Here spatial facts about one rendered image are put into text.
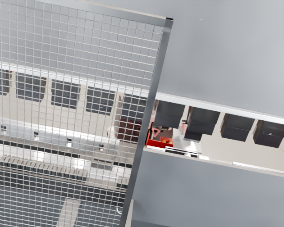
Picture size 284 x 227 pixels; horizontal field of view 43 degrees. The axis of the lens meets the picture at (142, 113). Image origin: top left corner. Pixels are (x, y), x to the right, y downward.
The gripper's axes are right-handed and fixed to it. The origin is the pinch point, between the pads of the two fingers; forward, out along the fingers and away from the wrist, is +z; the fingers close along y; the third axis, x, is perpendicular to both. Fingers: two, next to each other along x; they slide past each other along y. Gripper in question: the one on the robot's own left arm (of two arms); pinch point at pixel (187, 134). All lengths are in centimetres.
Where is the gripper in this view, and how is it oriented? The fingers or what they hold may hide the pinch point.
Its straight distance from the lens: 236.5
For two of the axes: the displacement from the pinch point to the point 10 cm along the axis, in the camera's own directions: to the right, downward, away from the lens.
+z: -1.9, 9.8, 0.0
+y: 9.8, 1.9, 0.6
